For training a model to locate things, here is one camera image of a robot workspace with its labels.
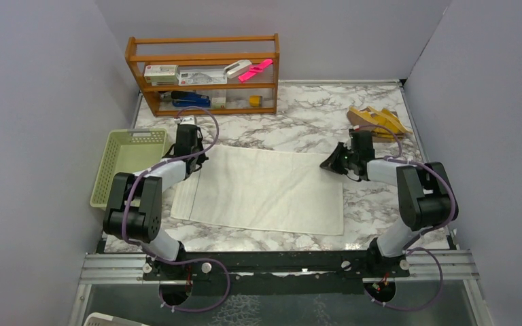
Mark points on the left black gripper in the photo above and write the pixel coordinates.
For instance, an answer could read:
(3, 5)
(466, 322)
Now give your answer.
(201, 157)

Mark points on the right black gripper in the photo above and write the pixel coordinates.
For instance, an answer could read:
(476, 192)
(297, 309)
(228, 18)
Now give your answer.
(332, 164)

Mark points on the white towel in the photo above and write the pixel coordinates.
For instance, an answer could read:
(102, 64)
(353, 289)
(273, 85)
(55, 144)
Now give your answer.
(264, 190)

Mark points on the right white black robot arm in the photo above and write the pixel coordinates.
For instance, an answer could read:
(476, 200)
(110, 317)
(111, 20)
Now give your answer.
(426, 201)

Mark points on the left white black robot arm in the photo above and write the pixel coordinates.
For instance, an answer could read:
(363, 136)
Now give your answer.
(134, 209)

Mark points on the brown yellow folded towels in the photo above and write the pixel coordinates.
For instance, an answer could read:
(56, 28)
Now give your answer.
(381, 123)

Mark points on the blue stapler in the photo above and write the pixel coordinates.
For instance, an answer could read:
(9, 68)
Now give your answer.
(186, 99)

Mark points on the white small box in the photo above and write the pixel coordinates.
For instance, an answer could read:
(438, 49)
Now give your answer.
(218, 99)

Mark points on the green plastic basket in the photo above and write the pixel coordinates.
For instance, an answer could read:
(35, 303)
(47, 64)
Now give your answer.
(127, 151)

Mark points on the white flat package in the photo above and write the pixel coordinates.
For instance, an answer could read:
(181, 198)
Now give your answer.
(201, 77)

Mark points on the yellow small object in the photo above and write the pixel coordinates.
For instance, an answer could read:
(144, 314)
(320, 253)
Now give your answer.
(255, 101)

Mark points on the white green box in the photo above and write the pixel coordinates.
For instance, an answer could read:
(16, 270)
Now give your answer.
(161, 74)

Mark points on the wooden shelf rack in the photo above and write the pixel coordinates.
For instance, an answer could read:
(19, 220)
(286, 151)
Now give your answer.
(208, 53)

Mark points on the white stapler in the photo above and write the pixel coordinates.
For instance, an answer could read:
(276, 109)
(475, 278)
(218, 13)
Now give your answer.
(237, 68)

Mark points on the pink plastic tool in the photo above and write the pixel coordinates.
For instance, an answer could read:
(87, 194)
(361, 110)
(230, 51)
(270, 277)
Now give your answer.
(255, 70)

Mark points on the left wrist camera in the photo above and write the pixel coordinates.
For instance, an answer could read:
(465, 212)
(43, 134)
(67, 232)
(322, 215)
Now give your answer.
(187, 121)

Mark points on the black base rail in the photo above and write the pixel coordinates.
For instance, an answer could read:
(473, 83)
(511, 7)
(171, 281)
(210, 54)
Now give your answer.
(272, 272)

